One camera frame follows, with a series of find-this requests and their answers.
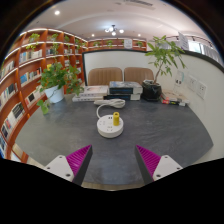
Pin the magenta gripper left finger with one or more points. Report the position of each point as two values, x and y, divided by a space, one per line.
72 167

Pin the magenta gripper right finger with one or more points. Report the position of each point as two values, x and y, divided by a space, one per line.
154 167

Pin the yellow charger plug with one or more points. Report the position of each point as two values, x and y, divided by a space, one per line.
116 118

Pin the round white power strip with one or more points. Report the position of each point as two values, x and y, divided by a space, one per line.
107 129

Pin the white long box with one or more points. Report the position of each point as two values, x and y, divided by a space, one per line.
86 99

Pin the dark stacked book bottom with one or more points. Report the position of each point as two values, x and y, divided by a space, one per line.
128 97

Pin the black plant pot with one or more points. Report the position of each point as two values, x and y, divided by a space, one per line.
151 91

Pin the white plant pot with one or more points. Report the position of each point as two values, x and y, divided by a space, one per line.
54 94

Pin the white flat book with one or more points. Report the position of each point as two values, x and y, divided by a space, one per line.
93 91

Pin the green pothos plant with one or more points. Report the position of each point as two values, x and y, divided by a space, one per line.
57 75

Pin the left beige chair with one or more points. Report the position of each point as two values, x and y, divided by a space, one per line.
103 76

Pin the beige chair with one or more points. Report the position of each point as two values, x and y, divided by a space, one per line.
137 74
103 76

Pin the right beige chair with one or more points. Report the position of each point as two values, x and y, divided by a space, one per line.
137 74

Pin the tall green potted tree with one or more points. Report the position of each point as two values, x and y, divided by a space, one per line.
165 54

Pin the orange wooden bookshelf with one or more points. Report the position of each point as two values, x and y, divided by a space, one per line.
32 52

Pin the ceiling chandelier lamp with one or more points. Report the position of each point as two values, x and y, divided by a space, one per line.
113 30

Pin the small books by wall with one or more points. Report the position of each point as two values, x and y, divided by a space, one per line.
174 101

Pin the white wall socket panel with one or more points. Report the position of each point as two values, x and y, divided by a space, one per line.
201 90

